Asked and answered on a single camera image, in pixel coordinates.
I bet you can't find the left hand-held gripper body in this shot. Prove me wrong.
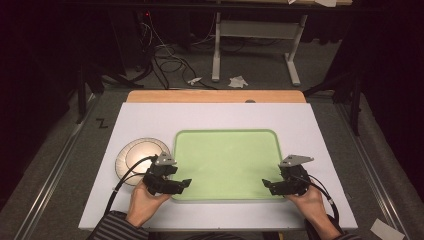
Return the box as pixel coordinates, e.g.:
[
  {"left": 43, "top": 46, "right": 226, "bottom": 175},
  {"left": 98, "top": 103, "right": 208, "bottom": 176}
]
[{"left": 142, "top": 151, "right": 179, "bottom": 197}]

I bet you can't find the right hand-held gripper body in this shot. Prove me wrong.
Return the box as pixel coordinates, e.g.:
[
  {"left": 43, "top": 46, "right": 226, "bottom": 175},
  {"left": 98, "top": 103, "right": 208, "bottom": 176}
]
[{"left": 278, "top": 154, "right": 315, "bottom": 197}]

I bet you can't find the person's right hand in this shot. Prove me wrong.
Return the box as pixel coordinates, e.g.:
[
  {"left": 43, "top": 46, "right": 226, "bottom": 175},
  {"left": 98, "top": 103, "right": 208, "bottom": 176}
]
[{"left": 285, "top": 185, "right": 330, "bottom": 228}]

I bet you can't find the person's left hand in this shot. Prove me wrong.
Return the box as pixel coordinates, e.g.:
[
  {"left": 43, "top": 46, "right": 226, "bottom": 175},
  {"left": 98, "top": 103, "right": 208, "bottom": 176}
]
[{"left": 125, "top": 181, "right": 172, "bottom": 229}]

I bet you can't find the white round plate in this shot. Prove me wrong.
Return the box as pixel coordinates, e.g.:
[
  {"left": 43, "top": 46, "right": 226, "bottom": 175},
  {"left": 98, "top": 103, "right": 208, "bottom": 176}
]
[{"left": 114, "top": 137, "right": 172, "bottom": 187}]

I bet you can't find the green tray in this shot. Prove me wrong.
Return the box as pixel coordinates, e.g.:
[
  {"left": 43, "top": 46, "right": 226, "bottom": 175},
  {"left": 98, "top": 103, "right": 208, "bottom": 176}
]
[{"left": 171, "top": 128, "right": 287, "bottom": 203}]

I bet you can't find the white board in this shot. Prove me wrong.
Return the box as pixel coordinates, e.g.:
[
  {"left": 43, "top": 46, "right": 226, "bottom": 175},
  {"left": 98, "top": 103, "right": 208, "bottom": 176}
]
[{"left": 78, "top": 101, "right": 359, "bottom": 232}]

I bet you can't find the black metal stand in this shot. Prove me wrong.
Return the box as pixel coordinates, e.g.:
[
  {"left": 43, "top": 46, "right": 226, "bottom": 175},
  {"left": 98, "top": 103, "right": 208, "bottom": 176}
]
[
  {"left": 302, "top": 71, "right": 364, "bottom": 137},
  {"left": 75, "top": 62, "right": 105, "bottom": 125}
]

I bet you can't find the flat white paper sheet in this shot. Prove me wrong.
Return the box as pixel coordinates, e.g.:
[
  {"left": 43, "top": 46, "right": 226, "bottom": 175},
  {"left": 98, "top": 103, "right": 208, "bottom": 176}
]
[{"left": 369, "top": 217, "right": 406, "bottom": 240}]

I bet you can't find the crumpled white paper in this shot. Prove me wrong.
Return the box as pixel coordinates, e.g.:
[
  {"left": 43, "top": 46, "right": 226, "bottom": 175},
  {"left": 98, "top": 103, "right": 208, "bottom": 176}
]
[{"left": 227, "top": 75, "right": 250, "bottom": 89}]

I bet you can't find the thin black left gripper cable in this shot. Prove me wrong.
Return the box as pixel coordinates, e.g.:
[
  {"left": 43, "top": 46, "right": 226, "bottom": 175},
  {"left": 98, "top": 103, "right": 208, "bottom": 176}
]
[{"left": 115, "top": 171, "right": 148, "bottom": 188}]

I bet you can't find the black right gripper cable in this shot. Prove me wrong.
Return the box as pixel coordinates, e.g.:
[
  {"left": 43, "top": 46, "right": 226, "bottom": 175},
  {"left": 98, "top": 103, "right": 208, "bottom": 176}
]
[{"left": 299, "top": 174, "right": 341, "bottom": 225}]

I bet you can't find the metal floor rail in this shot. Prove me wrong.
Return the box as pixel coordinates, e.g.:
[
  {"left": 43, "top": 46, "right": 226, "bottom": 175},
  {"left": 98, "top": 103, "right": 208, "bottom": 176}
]
[
  {"left": 334, "top": 102, "right": 412, "bottom": 240},
  {"left": 12, "top": 93, "right": 102, "bottom": 240}
]

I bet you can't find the bundle of floor cables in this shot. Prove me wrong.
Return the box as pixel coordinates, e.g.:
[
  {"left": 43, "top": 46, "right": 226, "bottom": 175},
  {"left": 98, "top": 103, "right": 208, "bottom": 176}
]
[{"left": 132, "top": 11, "right": 218, "bottom": 91}]

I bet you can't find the white desk frame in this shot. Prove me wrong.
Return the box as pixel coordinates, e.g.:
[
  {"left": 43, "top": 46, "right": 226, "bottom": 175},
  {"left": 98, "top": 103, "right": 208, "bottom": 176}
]
[{"left": 211, "top": 11, "right": 310, "bottom": 87}]

